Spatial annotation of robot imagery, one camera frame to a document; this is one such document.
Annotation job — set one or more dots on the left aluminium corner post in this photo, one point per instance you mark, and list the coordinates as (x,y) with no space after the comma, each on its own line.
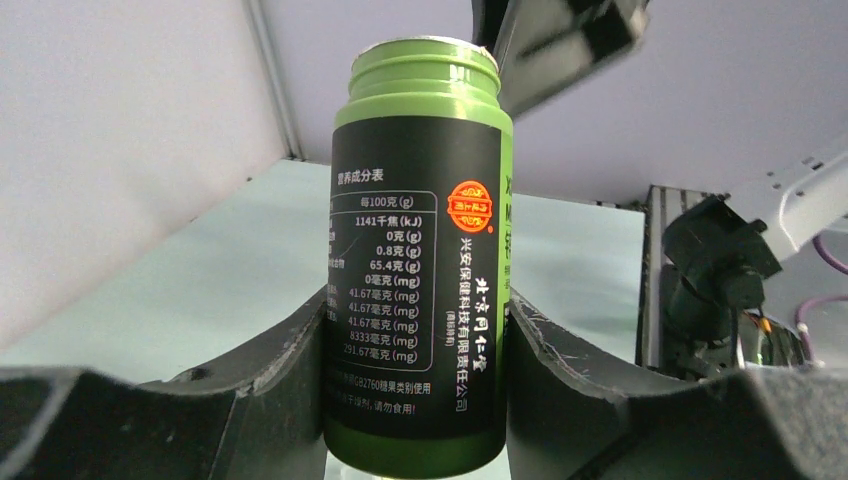
(270,58)

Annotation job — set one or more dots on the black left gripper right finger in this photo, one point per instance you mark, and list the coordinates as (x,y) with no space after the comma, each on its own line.
(578,412)

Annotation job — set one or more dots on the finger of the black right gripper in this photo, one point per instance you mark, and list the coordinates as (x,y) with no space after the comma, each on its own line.
(544,47)

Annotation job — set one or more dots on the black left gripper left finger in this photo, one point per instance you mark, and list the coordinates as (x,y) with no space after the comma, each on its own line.
(251,413)

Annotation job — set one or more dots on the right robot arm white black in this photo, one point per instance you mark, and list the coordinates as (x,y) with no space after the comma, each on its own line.
(725,247)

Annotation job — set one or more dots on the green pill bottle black label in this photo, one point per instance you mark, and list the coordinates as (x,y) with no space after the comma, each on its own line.
(419,262)

